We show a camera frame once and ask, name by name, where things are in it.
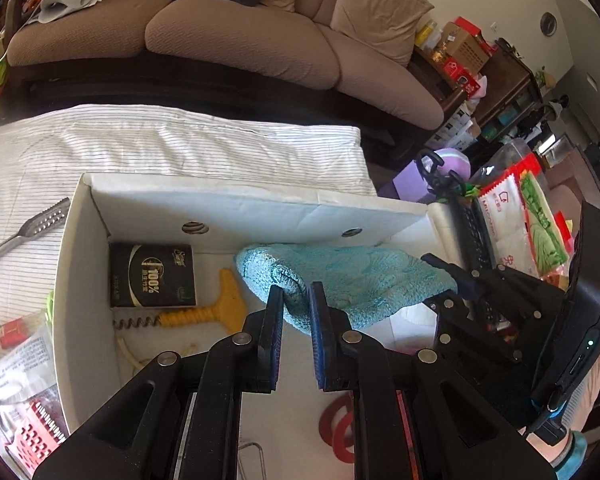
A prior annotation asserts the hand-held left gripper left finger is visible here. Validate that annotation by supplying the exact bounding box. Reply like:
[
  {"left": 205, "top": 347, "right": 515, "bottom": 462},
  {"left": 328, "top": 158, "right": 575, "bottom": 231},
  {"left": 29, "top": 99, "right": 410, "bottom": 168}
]
[{"left": 32, "top": 285, "right": 286, "bottom": 480}]

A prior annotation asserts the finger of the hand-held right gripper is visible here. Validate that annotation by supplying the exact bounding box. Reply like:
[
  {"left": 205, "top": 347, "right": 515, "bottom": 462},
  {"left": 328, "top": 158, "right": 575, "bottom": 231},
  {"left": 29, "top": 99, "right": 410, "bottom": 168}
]
[
  {"left": 420, "top": 252, "right": 568, "bottom": 312},
  {"left": 422, "top": 296, "right": 544, "bottom": 366}
]

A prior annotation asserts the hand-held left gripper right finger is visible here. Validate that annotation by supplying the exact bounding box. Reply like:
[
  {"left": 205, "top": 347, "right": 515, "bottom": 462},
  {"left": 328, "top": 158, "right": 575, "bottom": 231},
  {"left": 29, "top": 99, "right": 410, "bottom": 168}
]
[{"left": 307, "top": 281, "right": 557, "bottom": 480}]

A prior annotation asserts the dark red bag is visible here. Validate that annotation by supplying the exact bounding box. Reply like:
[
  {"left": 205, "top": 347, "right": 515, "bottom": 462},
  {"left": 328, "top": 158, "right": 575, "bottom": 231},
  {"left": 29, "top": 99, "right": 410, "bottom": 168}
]
[{"left": 319, "top": 393, "right": 423, "bottom": 480}]

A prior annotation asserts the teal towel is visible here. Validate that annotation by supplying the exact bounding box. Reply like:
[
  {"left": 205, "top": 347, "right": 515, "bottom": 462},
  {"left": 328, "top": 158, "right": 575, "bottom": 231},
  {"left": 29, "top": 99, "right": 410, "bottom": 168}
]
[{"left": 234, "top": 243, "right": 458, "bottom": 333}]

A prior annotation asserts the white cardboard box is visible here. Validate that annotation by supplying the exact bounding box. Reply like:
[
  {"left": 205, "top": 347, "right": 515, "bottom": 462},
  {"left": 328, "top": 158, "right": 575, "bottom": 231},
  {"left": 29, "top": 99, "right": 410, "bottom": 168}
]
[{"left": 50, "top": 172, "right": 463, "bottom": 480}]

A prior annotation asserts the red plastic grater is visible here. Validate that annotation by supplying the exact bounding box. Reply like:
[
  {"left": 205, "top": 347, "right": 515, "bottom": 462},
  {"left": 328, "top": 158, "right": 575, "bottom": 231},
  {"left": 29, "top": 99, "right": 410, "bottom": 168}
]
[{"left": 4, "top": 400, "right": 66, "bottom": 478}]

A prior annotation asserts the person's right forearm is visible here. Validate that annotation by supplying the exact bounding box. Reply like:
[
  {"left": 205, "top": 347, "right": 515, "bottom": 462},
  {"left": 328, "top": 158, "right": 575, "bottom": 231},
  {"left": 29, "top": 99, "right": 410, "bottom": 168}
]
[{"left": 527, "top": 355, "right": 600, "bottom": 480}]

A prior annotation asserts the black ribbed item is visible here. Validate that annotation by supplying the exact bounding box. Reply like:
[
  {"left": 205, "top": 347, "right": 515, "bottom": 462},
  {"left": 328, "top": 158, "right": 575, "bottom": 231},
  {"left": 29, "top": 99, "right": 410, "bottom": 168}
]
[{"left": 450, "top": 195, "right": 499, "bottom": 281}]

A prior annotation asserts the red white packet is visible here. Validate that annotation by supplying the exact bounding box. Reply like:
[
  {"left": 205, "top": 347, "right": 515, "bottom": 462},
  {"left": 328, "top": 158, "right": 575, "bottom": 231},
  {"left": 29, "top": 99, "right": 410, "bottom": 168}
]
[{"left": 472, "top": 162, "right": 541, "bottom": 281}]

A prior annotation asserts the green packet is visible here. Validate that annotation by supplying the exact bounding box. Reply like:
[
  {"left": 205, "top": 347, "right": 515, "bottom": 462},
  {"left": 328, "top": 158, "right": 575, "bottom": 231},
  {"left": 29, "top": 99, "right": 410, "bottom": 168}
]
[{"left": 519, "top": 172, "right": 570, "bottom": 277}]

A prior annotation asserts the black tissue pack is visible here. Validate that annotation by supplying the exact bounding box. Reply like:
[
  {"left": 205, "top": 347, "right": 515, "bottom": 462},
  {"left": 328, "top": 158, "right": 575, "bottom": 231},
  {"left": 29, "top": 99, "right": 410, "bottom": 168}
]
[{"left": 108, "top": 241, "right": 197, "bottom": 309}]

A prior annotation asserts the purple paper bag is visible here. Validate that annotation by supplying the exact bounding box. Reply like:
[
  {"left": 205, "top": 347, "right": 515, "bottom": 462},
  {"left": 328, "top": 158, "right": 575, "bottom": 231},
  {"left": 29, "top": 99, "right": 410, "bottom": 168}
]
[{"left": 389, "top": 152, "right": 433, "bottom": 201}]

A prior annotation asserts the dark wooden cabinet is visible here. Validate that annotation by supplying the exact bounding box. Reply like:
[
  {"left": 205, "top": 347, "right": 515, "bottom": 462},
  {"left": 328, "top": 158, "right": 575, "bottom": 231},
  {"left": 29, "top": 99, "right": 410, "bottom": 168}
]
[{"left": 472, "top": 37, "right": 548, "bottom": 144}]

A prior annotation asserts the red white box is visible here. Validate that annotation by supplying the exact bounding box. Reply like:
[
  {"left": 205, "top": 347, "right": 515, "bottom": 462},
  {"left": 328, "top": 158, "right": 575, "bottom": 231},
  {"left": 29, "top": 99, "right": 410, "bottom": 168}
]
[{"left": 440, "top": 57, "right": 486, "bottom": 99}]

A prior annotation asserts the dark wooden side table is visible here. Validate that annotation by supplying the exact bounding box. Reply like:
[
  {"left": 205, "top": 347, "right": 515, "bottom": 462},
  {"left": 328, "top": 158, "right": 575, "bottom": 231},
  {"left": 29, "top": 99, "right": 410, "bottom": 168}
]
[{"left": 407, "top": 45, "right": 481, "bottom": 113}]

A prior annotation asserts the brown cardboard box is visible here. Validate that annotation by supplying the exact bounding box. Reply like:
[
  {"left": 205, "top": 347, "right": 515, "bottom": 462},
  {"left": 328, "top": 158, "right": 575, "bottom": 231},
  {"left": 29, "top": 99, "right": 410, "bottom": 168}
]
[{"left": 442, "top": 25, "right": 491, "bottom": 74}]

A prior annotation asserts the small red box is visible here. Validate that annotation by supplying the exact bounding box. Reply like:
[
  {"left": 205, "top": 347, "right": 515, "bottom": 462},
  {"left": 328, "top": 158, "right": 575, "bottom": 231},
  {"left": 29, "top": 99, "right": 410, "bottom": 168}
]
[{"left": 0, "top": 320, "right": 29, "bottom": 349}]

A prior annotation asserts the clear plastic bag with contents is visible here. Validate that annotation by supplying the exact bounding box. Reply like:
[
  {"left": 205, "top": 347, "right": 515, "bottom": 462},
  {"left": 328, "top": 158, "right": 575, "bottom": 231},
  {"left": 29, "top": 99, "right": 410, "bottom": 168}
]
[{"left": 0, "top": 310, "right": 61, "bottom": 461}]

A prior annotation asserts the yellow bottle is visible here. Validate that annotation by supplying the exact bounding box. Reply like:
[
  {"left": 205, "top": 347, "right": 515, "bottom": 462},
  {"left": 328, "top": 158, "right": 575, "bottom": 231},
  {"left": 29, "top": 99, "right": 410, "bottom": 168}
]
[{"left": 414, "top": 19, "right": 438, "bottom": 46}]

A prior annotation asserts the brown sofa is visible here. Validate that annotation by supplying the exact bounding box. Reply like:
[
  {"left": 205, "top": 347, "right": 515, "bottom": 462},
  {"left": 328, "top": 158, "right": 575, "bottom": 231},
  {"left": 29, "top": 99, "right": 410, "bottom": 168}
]
[{"left": 5, "top": 0, "right": 446, "bottom": 131}]

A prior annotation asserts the white device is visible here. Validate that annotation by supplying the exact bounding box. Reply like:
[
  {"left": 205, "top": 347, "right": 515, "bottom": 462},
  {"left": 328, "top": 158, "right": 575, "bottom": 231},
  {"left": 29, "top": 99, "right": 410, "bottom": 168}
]
[{"left": 40, "top": 0, "right": 94, "bottom": 24}]

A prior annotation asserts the yellow handled corkscrew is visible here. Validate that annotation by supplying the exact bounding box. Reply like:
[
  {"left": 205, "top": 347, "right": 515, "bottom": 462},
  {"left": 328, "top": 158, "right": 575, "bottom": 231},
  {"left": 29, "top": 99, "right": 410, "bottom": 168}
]
[{"left": 112, "top": 268, "right": 245, "bottom": 332}]

